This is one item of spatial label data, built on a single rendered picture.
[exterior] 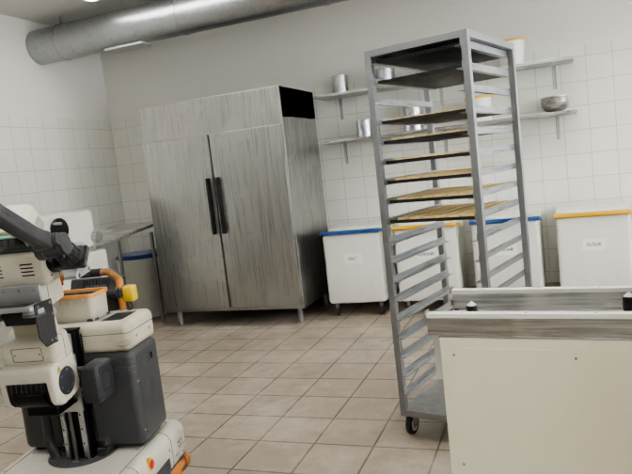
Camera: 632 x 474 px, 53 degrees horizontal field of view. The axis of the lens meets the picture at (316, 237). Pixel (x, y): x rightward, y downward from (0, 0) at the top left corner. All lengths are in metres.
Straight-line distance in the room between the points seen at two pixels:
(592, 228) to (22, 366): 4.05
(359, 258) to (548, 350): 3.86
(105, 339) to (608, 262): 3.80
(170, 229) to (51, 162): 1.41
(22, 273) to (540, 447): 1.79
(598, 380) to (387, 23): 4.77
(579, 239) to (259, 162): 2.64
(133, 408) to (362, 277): 3.16
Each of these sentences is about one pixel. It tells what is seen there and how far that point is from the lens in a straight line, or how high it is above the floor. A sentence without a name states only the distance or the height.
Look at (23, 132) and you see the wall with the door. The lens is 6.42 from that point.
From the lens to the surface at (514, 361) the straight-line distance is 1.74.
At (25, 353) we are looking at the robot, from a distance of 2.55.
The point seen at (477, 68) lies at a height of 1.68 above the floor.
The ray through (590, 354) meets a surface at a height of 0.80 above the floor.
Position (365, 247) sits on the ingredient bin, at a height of 0.61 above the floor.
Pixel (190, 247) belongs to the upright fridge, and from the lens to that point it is 5.82.
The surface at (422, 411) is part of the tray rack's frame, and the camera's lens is 3.09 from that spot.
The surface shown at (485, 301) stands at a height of 0.86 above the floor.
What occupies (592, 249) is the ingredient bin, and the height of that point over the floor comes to 0.48.
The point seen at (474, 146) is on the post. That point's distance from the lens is 2.71.
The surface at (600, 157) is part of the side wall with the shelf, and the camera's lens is 5.83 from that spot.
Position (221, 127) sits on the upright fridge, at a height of 1.77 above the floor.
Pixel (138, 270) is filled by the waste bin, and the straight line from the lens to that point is 6.64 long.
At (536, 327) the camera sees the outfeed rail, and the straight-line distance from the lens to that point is 1.71.
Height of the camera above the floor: 1.33
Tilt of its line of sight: 6 degrees down
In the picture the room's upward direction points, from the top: 7 degrees counter-clockwise
